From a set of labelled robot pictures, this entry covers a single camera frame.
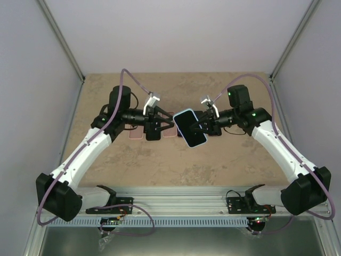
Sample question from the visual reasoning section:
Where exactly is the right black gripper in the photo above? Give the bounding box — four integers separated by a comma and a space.
190, 107, 239, 135

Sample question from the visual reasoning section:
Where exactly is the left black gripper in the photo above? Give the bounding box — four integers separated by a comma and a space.
123, 106, 174, 134

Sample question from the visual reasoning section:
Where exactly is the phone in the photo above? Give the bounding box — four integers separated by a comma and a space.
207, 132, 222, 137
173, 108, 207, 148
194, 110, 204, 119

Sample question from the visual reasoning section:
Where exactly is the black phone case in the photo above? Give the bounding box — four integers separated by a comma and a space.
145, 131, 161, 141

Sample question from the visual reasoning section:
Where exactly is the light pink phone case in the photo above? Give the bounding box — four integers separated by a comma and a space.
161, 112, 177, 138

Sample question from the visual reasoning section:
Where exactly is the black smartphone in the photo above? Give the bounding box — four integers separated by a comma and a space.
177, 129, 183, 138

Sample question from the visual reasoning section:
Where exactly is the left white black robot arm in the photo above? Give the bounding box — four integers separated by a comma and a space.
36, 86, 174, 221

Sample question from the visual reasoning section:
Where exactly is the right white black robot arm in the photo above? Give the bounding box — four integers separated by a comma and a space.
191, 85, 331, 215

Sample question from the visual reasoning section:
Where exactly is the right small circuit board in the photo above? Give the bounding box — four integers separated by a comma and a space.
250, 217, 269, 223

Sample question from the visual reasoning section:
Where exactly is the small circuit board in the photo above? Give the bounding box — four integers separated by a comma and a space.
250, 217, 269, 223
100, 216, 124, 226

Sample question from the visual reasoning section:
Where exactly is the left small circuit board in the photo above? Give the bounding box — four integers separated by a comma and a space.
100, 216, 124, 226

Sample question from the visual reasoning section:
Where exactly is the clear plastic bag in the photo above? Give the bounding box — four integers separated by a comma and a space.
98, 232, 115, 252

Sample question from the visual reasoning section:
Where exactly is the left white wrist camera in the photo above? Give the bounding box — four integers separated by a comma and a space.
143, 92, 160, 116

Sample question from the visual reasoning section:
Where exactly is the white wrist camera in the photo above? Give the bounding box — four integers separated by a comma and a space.
200, 95, 220, 118
143, 92, 160, 116

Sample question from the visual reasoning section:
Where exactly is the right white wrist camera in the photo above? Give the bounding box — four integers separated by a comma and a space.
200, 95, 220, 118

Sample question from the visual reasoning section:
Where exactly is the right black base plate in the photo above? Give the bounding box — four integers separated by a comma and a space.
226, 197, 277, 214

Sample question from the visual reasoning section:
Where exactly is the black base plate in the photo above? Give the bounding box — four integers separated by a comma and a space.
226, 197, 277, 214
85, 197, 133, 215

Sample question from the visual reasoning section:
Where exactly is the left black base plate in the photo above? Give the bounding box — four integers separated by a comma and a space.
85, 197, 133, 215

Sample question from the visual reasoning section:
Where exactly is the left aluminium corner post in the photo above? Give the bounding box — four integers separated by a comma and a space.
36, 0, 85, 83

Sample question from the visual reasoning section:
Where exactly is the aluminium corner post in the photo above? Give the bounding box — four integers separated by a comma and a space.
36, 0, 85, 83
270, 0, 322, 82

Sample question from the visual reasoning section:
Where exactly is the right aluminium corner post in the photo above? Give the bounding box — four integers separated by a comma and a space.
270, 0, 322, 82

